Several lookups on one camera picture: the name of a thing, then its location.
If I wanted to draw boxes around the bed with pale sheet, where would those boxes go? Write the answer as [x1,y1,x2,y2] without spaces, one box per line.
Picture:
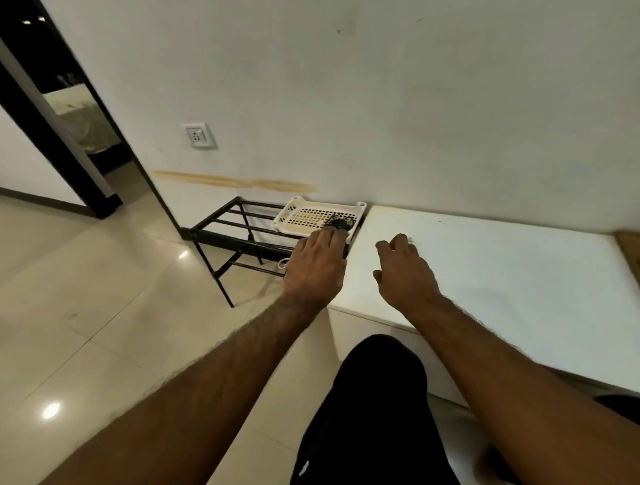
[40,83,133,176]

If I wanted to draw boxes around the person's left hand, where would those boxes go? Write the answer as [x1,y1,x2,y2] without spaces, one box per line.
[279,227,348,311]

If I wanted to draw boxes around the white wall socket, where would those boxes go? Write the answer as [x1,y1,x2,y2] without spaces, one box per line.
[182,121,218,151]

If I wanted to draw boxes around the black shoelace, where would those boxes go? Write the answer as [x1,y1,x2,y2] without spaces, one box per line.
[325,215,357,236]

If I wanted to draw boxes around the person's right forearm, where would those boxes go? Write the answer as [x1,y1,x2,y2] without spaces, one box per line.
[405,294,640,485]

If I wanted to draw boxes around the person's left forearm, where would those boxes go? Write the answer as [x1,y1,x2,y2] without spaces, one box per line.
[40,294,326,485]

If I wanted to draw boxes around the black metal rack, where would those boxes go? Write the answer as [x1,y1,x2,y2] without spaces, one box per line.
[180,196,351,309]

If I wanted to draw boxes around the person's right hand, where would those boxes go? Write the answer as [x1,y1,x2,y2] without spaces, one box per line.
[373,234,444,321]

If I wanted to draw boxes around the wooden board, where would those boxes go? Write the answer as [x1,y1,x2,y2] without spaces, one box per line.
[615,230,640,286]

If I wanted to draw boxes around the white perforated plastic tray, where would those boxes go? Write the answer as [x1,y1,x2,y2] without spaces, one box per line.
[272,196,368,241]

